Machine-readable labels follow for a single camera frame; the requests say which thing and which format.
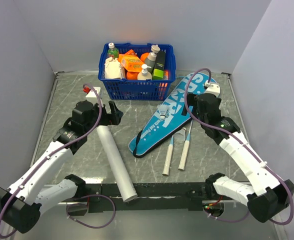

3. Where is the white shuttlecock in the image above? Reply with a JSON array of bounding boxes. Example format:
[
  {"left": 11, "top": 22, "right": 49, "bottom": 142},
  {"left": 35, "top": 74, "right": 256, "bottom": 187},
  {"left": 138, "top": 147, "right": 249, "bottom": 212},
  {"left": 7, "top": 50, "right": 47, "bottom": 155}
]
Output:
[
  {"left": 174, "top": 127, "right": 186, "bottom": 144},
  {"left": 157, "top": 104, "right": 169, "bottom": 120}
]

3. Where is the white shuttlecock tube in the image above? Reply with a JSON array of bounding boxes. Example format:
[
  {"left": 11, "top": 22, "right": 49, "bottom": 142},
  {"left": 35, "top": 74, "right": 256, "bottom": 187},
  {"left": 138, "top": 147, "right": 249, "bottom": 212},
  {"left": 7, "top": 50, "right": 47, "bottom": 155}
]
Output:
[{"left": 96, "top": 125, "right": 138, "bottom": 203}]

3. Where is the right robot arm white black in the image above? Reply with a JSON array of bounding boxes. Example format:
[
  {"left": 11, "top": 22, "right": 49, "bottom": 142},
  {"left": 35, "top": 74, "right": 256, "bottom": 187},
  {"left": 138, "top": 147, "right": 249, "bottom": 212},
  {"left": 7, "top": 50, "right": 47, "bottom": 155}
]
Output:
[{"left": 187, "top": 93, "right": 294, "bottom": 225}]

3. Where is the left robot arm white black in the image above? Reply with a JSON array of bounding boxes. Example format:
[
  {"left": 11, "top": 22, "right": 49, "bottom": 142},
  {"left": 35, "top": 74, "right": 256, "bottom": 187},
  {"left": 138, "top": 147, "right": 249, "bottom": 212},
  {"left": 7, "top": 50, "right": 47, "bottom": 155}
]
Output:
[{"left": 0, "top": 100, "right": 124, "bottom": 239}]

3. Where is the left badminton racket white grip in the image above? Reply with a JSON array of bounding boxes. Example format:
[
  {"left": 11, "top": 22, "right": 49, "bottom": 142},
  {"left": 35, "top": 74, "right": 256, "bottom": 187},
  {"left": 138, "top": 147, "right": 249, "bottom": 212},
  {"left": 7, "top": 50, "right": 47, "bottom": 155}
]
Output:
[{"left": 162, "top": 135, "right": 174, "bottom": 177}]

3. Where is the badminton racket white grip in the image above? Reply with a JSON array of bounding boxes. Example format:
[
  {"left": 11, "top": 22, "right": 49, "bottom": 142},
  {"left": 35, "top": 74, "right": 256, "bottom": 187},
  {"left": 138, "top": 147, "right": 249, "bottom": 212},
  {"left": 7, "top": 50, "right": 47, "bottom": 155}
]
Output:
[
  {"left": 178, "top": 120, "right": 193, "bottom": 171},
  {"left": 162, "top": 135, "right": 174, "bottom": 177}
]

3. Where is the right badminton racket white grip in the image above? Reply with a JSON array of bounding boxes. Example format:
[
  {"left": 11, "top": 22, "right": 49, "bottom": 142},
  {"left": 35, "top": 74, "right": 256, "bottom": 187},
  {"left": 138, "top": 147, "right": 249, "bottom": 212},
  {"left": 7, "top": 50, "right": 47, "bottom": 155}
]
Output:
[{"left": 178, "top": 120, "right": 193, "bottom": 171}]

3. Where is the orange round fruit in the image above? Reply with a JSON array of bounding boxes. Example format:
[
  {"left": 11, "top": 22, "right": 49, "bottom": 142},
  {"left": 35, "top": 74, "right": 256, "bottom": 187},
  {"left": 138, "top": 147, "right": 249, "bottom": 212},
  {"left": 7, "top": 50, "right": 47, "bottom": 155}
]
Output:
[{"left": 126, "top": 71, "right": 139, "bottom": 81}]

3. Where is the white cloth pouch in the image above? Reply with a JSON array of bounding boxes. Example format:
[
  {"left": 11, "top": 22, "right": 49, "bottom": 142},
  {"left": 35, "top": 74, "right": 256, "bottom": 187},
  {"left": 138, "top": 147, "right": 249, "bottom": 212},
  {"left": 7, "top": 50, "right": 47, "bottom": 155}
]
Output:
[{"left": 104, "top": 57, "right": 124, "bottom": 80}]

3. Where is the blue plastic shopping basket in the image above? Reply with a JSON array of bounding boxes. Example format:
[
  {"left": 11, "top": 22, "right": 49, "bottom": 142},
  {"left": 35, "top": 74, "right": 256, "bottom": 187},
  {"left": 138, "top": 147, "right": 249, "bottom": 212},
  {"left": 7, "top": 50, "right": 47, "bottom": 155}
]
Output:
[{"left": 98, "top": 43, "right": 176, "bottom": 101}]

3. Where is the white pump lotion bottle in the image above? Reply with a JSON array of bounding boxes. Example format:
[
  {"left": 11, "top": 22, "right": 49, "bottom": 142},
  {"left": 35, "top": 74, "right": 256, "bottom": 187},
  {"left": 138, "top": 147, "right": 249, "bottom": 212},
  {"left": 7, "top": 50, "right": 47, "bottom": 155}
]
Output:
[{"left": 137, "top": 64, "right": 152, "bottom": 81}]

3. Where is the orange snack box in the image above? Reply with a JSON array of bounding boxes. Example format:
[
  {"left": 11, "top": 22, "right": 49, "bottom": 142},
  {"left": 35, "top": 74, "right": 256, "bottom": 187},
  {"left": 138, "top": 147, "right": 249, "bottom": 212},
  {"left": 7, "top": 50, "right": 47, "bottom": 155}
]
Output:
[{"left": 118, "top": 49, "right": 144, "bottom": 73}]

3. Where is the blue sport racket bag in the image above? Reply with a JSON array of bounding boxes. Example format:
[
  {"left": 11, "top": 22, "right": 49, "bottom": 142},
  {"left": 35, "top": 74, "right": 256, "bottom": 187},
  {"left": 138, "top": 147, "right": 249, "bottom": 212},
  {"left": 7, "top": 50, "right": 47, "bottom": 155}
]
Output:
[{"left": 128, "top": 72, "right": 221, "bottom": 159}]

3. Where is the green bottle white cap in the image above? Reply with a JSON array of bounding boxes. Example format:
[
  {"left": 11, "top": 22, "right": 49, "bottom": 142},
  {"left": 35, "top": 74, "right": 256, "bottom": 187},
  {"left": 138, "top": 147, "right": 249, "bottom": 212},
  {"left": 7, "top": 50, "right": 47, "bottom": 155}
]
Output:
[{"left": 107, "top": 42, "right": 120, "bottom": 59}]

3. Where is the black green carton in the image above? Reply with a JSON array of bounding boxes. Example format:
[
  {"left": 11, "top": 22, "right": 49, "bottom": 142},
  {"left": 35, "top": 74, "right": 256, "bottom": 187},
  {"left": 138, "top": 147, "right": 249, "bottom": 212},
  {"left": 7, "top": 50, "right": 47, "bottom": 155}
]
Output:
[{"left": 152, "top": 51, "right": 166, "bottom": 80}]

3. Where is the grey bottle beige cap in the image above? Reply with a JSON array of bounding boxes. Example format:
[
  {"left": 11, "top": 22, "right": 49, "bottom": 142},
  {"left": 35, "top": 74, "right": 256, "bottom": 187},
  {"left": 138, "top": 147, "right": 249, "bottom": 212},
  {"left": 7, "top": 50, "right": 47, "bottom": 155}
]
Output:
[{"left": 144, "top": 44, "right": 161, "bottom": 74}]

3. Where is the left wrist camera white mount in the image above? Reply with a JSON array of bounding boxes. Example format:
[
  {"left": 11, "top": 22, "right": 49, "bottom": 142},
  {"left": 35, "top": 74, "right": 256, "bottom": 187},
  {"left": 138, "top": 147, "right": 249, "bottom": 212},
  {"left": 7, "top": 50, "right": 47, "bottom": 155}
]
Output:
[{"left": 83, "top": 86, "right": 101, "bottom": 105}]

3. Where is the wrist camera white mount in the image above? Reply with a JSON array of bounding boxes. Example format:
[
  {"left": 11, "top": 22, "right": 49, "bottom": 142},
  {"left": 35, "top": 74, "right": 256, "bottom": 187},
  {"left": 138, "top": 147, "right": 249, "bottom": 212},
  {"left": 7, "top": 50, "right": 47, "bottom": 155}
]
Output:
[
  {"left": 204, "top": 81, "right": 221, "bottom": 98},
  {"left": 83, "top": 86, "right": 101, "bottom": 105}
]

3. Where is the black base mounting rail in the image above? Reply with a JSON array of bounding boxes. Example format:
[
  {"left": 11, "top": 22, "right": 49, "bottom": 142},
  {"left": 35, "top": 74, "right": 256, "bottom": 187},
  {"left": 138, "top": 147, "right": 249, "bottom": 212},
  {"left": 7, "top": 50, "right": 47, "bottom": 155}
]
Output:
[{"left": 83, "top": 182, "right": 221, "bottom": 211}]

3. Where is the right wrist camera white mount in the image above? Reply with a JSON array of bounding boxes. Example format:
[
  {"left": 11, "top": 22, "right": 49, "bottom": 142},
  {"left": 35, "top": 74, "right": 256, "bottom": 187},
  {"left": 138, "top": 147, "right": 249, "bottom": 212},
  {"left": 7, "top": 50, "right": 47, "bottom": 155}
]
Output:
[{"left": 204, "top": 81, "right": 221, "bottom": 98}]

